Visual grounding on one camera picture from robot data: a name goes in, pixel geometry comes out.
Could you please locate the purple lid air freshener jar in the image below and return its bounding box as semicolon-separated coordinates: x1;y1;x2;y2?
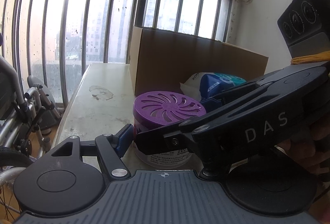
132;90;207;169

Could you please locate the blue wet wipes pack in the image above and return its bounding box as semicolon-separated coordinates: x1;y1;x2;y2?
180;73;247;101

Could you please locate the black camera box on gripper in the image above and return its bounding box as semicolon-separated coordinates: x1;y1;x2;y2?
277;0;329;58

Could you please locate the brown cardboard box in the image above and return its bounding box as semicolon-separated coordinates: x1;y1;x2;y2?
129;27;268;95

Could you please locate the metal window railing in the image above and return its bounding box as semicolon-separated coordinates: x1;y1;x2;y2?
1;0;252;106

